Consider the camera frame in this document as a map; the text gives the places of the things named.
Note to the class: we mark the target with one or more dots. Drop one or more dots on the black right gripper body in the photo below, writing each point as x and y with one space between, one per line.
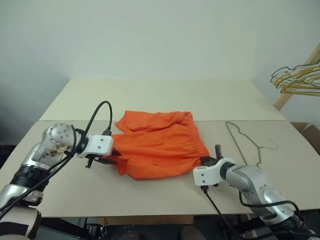
214 161

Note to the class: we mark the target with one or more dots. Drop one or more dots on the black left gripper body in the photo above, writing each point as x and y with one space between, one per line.
91 160

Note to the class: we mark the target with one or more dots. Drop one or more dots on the orange shorts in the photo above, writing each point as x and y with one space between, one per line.
162 147

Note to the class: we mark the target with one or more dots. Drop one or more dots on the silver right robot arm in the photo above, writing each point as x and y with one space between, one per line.
257 182

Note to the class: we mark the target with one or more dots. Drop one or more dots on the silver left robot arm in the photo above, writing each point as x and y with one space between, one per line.
30 155

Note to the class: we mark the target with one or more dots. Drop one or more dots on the light wooden rack pole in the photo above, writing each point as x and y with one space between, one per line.
283 101

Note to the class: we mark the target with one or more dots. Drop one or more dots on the light wooden table leg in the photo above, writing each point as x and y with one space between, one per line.
254 234

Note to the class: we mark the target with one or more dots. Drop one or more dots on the brown cardboard box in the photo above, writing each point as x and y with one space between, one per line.
310 132

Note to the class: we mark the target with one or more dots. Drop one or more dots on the bunch of hangers on rack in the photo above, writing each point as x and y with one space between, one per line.
308 64

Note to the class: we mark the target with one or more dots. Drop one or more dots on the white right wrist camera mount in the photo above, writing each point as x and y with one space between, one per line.
207 175

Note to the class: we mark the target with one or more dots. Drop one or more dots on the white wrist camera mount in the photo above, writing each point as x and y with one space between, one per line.
207 175
100 145

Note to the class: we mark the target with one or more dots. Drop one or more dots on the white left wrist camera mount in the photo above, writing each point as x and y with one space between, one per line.
100 145

